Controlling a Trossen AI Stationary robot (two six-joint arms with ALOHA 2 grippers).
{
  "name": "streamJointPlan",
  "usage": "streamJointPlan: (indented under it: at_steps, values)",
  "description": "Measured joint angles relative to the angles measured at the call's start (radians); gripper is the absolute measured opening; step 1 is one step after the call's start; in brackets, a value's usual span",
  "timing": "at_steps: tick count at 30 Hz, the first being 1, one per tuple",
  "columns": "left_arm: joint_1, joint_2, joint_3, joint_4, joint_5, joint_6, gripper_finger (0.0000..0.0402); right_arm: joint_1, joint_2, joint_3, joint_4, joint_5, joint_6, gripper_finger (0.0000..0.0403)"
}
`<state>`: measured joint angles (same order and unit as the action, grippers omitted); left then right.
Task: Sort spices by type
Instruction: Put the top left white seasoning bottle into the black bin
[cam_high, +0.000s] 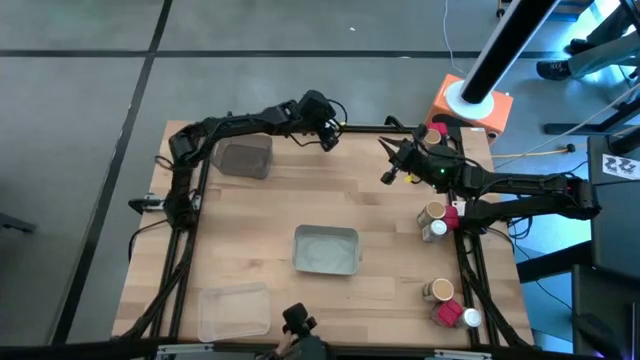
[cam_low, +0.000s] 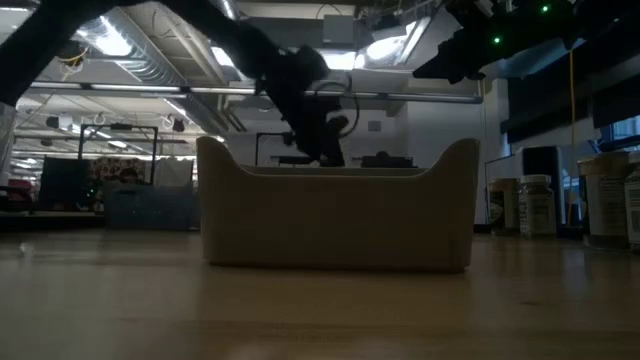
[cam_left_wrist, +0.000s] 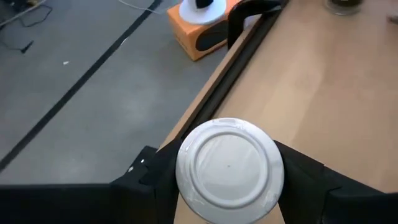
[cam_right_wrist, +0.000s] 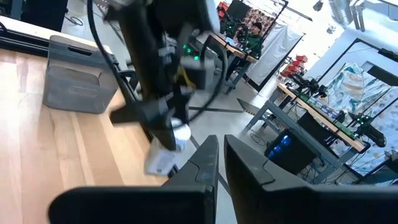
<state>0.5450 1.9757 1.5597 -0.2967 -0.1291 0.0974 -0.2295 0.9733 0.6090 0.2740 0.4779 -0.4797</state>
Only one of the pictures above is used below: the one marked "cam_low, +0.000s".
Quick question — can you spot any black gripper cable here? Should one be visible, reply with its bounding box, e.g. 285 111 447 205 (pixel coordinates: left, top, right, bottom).
313 73 362 140

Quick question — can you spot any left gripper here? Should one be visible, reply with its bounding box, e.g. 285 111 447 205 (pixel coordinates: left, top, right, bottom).
259 44 350 169

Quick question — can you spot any brown lid spice jar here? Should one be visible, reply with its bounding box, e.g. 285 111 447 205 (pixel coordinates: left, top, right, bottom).
488 177 522 236
578 151 632 250

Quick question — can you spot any dark grey storage bin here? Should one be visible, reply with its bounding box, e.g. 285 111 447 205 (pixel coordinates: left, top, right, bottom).
103 183 197 232

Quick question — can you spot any person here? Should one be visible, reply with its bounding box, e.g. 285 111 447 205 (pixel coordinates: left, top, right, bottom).
118 167 146 187

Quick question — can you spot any long horizontal metal pipe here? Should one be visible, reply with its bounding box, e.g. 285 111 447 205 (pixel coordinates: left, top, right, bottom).
27 81 484 105

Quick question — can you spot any black tall cabinet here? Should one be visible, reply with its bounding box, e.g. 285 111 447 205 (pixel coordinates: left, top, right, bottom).
521 145 562 226

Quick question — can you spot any large spiral air duct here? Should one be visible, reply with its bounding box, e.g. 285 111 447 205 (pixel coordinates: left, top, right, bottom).
74 7 186 86

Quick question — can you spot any black monitor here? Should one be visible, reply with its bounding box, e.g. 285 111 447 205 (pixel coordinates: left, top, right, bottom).
38 156 92 211

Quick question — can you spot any black metal frame rig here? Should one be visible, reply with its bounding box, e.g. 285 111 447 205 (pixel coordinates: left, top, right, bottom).
78 123 160 171

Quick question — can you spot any grey ceiling box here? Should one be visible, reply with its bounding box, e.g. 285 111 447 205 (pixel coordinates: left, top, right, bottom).
322 14 356 45

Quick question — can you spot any ceiling light panel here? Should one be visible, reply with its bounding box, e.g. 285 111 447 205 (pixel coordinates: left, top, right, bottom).
212 45 236 69
319 49 357 71

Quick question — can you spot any red chair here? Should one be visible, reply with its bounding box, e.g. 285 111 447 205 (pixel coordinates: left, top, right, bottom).
5 178 37 202

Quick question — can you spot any yellow cable reel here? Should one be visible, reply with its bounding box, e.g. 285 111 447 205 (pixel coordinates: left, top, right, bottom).
55 40 90 69

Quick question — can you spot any light grey plastic bin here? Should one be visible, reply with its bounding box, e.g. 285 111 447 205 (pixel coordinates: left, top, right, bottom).
196 135 481 274

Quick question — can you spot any patterned panel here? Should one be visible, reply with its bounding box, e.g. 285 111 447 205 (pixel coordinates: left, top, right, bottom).
89 156 147 184

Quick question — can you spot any white lid spice jar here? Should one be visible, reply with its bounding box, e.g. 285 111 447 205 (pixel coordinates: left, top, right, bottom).
518 173 557 239
623 164 640 252

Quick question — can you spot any white board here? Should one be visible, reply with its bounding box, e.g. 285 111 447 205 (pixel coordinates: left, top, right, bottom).
152 157 195 188

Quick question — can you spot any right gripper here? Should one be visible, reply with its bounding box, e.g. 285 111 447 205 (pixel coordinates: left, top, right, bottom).
413 12 509 84

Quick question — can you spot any rectangular metal air duct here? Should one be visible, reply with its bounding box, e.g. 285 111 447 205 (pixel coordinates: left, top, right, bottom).
479 37 591 81

